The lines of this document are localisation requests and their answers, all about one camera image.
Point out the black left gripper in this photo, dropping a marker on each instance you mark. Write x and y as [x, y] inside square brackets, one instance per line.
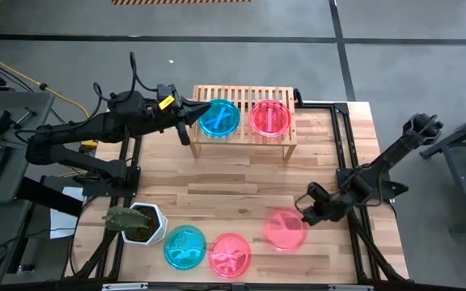
[174, 117]

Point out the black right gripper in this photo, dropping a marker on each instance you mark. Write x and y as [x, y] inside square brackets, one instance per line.
[330, 208]

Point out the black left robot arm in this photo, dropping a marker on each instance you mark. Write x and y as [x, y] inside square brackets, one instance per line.
[67, 139]

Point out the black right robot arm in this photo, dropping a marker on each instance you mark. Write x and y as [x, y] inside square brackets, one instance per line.
[399, 147]

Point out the slatted wooden shelf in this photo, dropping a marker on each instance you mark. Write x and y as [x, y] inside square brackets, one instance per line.
[257, 141]

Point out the yellow label tag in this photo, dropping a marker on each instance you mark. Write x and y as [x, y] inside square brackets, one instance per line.
[166, 102]

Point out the black table clamp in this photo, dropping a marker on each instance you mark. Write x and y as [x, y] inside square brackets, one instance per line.
[298, 97]

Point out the white hexagonal plant pot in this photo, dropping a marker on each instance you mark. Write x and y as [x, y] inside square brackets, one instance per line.
[158, 234]

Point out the green cactus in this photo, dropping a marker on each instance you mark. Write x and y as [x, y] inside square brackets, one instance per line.
[125, 220]

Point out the grey desk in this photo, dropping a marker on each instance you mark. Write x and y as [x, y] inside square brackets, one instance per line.
[35, 117]

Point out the dark grey metal table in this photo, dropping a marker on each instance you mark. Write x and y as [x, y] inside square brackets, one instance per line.
[459, 133]

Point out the black flat bar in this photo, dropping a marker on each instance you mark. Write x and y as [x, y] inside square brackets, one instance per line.
[47, 196]

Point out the white paper sheet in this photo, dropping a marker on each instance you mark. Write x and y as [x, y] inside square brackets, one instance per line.
[61, 226]

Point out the black desk clamp tool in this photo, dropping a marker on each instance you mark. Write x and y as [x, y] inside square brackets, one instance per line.
[2, 121]

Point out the silver metal bracket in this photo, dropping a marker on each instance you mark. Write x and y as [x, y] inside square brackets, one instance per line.
[124, 286]
[350, 288]

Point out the black aluminium rig frame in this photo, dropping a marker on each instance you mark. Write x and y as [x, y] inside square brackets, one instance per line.
[322, 106]

